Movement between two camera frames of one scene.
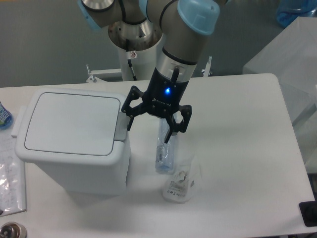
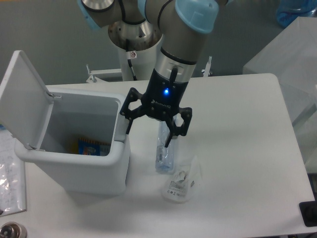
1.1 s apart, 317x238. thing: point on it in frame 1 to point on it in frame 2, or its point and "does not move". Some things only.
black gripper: (162, 96) does not move
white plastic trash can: (79, 138) does not move
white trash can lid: (74, 123) to (25, 106)
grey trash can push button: (123, 122) does not move
